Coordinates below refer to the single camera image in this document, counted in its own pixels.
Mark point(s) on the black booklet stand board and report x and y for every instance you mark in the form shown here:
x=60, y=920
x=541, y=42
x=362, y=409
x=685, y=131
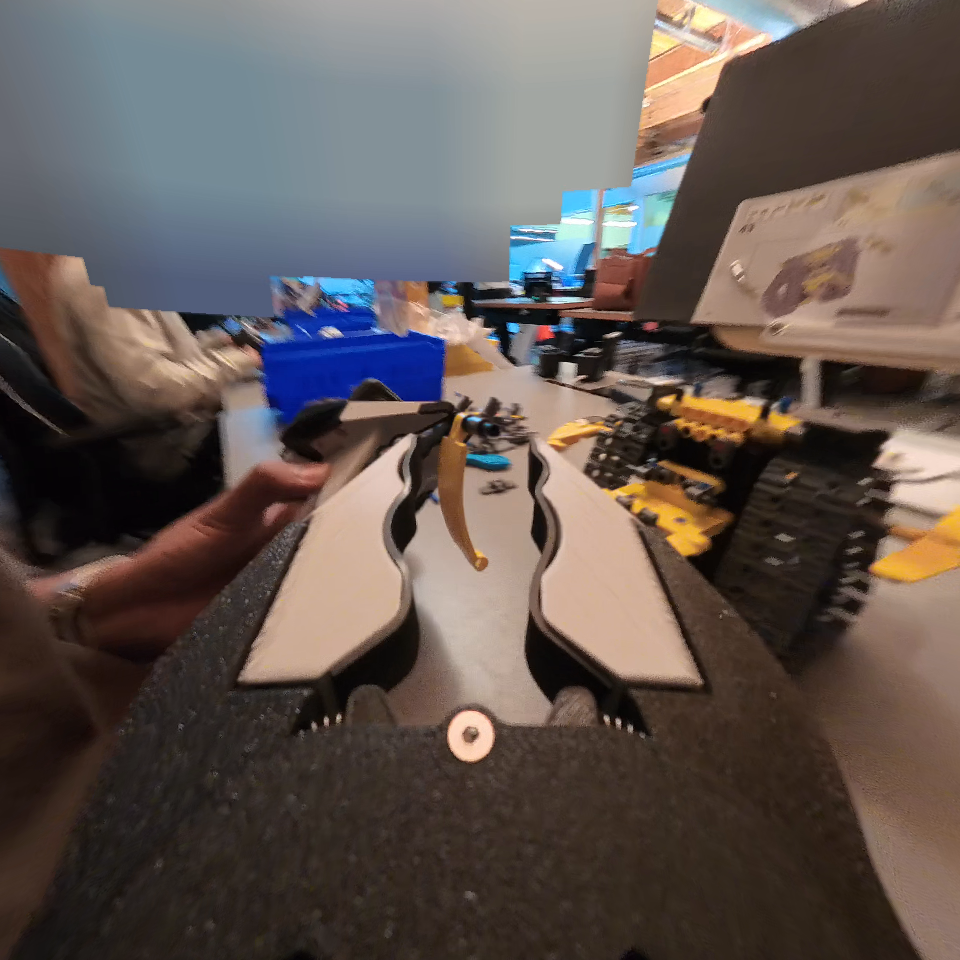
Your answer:
x=810, y=97

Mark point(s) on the background work desk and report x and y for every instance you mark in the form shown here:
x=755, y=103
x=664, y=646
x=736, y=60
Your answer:
x=540, y=304

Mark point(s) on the yellow black toy tracked vehicle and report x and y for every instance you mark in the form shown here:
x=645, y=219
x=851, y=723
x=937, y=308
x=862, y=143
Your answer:
x=742, y=495

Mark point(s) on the blue toy piece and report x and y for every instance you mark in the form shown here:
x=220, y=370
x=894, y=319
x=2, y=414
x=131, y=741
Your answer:
x=487, y=461

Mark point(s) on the person's left forearm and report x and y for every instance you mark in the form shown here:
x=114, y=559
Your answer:
x=37, y=720

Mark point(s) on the blue plastic bin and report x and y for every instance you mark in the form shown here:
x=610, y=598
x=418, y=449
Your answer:
x=352, y=371

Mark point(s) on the black toy connector pin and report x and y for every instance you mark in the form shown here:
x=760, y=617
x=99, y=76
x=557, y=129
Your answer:
x=484, y=429

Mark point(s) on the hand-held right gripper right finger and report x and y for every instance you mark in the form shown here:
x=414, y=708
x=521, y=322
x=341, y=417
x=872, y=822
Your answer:
x=607, y=592

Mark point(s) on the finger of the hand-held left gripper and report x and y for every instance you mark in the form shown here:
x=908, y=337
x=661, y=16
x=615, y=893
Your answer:
x=352, y=469
x=382, y=418

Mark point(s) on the toy instruction booklet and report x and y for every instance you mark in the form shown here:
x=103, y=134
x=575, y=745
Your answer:
x=840, y=262

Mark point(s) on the yellow toy wing panel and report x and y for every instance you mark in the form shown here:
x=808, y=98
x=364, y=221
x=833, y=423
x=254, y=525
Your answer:
x=919, y=555

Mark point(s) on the pile of small black parts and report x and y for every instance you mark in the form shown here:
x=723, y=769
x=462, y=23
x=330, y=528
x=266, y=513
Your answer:
x=502, y=420

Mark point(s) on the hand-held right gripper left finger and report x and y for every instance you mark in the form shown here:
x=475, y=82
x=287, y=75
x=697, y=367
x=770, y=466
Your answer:
x=345, y=585

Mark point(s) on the silver wristwatch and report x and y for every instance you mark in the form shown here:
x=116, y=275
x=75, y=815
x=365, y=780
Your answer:
x=71, y=607

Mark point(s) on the small black toy piece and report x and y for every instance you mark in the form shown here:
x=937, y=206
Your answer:
x=498, y=487

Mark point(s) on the brown bag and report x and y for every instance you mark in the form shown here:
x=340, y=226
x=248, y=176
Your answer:
x=621, y=281

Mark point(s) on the yellow curved toy panel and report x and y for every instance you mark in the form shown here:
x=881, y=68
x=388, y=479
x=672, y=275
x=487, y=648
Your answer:
x=456, y=495

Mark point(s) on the person's left hand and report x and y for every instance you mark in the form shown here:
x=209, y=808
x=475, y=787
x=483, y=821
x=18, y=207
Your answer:
x=195, y=555

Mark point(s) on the clear plastic bag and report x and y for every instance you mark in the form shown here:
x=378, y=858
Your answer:
x=457, y=322

